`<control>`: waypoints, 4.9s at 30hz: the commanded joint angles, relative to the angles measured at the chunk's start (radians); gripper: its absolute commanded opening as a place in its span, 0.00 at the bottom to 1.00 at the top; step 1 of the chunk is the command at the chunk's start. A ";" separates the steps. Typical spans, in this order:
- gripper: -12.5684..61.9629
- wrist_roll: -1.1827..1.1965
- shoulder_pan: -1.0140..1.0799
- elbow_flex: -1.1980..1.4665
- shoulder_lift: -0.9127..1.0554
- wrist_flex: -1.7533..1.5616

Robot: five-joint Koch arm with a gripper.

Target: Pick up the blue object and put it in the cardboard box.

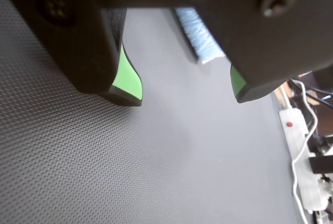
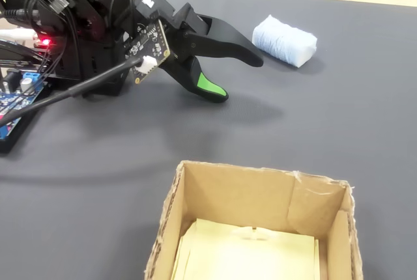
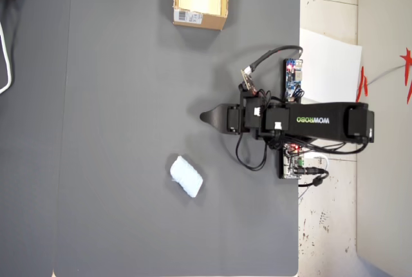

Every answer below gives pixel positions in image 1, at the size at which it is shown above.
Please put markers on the dark grey table mat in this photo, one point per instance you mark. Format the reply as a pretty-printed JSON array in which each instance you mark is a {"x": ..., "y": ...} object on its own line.
[{"x": 156, "y": 161}]

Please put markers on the white power strip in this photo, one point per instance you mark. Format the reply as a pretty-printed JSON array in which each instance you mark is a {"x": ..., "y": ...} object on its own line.
[{"x": 299, "y": 140}]

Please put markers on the light blue cloth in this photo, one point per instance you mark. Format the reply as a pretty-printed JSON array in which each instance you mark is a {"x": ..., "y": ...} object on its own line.
[{"x": 199, "y": 35}]

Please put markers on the black plug block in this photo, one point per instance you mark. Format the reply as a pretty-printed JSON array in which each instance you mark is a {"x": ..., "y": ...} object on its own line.
[{"x": 321, "y": 164}]

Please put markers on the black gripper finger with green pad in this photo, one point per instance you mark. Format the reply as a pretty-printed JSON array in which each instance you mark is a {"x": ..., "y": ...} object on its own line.
[
  {"x": 273, "y": 52},
  {"x": 78, "y": 52}
]

